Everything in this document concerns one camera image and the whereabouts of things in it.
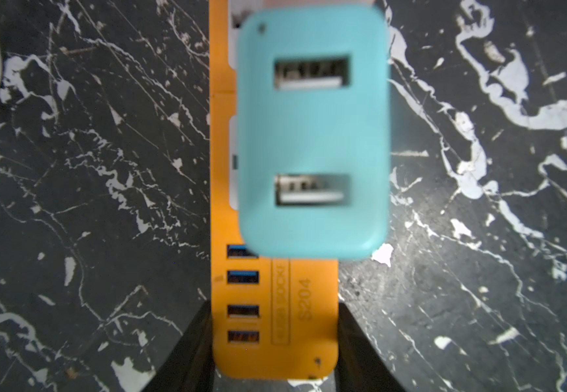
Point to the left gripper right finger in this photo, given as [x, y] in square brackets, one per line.
[359, 367]

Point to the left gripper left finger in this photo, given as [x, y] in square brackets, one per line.
[190, 366]

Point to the orange power strip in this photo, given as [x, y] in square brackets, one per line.
[273, 319]

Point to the teal plug adapter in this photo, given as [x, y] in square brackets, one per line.
[313, 131]

